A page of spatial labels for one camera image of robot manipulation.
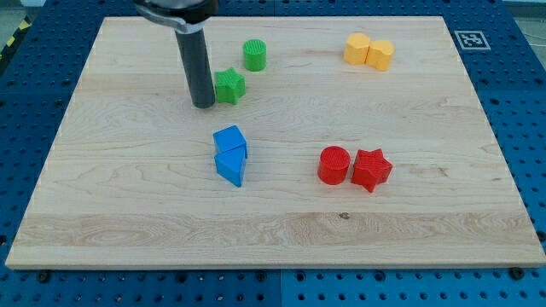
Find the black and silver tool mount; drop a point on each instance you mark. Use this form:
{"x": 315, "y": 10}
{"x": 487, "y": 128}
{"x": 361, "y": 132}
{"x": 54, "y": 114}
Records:
{"x": 183, "y": 16}

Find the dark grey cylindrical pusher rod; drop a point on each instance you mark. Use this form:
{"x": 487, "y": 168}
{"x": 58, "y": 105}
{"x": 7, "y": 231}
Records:
{"x": 192, "y": 49}

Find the green star block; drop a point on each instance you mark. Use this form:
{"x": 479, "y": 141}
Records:
{"x": 230, "y": 86}

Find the red star block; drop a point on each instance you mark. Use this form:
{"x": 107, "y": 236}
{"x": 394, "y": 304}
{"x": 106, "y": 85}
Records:
{"x": 370, "y": 169}

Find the green cylinder block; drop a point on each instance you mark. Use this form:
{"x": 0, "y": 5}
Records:
{"x": 254, "y": 55}

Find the blue cube block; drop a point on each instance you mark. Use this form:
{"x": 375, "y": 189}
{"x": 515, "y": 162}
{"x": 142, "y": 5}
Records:
{"x": 229, "y": 138}

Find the blue triangle block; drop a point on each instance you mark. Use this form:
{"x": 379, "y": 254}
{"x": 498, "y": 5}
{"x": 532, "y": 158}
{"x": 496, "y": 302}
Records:
{"x": 231, "y": 164}

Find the yellow hexagon block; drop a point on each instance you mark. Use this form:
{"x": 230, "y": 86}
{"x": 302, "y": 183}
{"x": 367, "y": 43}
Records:
{"x": 357, "y": 47}

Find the light wooden board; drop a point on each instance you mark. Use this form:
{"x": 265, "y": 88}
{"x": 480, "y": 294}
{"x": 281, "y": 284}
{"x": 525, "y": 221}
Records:
{"x": 131, "y": 183}

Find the red cylinder block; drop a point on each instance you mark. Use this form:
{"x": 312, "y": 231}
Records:
{"x": 333, "y": 165}

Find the yellow heart block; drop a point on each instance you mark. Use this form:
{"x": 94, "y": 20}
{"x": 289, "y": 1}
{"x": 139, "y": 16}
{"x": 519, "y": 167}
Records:
{"x": 380, "y": 54}

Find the white fiducial marker tag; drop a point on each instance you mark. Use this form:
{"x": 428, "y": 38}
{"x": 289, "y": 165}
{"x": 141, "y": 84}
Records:
{"x": 472, "y": 40}

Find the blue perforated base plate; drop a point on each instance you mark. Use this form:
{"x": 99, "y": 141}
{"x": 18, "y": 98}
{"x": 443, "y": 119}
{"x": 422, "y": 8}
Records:
{"x": 39, "y": 80}

